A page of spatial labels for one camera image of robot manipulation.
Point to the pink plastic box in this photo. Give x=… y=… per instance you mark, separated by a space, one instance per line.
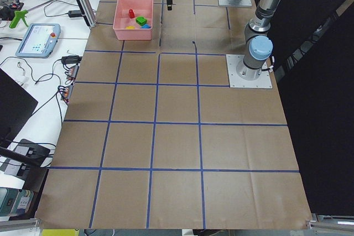
x=133 y=19

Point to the green toy block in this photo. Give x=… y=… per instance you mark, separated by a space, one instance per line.
x=141 y=20

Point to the red toy block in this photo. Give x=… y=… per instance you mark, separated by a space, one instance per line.
x=131 y=14

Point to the blue toy block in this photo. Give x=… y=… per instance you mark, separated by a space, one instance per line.
x=146 y=26

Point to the black monitor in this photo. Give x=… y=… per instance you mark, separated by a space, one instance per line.
x=17 y=105

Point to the black power adapter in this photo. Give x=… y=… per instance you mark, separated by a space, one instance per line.
x=74 y=14

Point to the teach pendant tablet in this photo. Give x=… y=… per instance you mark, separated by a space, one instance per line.
x=39 y=40

